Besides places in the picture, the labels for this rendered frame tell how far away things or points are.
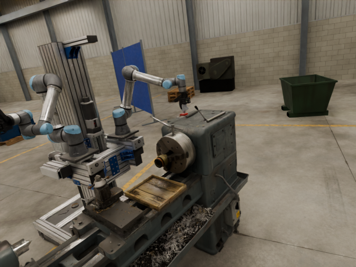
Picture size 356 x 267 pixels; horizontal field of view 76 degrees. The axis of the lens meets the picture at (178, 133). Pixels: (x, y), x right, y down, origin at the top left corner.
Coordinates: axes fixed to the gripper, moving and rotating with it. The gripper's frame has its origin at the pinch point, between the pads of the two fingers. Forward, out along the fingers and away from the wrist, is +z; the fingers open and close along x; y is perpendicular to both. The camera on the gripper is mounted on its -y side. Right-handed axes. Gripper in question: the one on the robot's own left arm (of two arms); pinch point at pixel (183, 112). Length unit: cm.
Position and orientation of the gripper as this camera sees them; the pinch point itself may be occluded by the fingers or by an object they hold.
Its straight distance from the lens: 221.1
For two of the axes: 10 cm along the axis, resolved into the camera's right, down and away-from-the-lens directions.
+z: 1.3, 9.4, 3.2
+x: 6.3, -3.3, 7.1
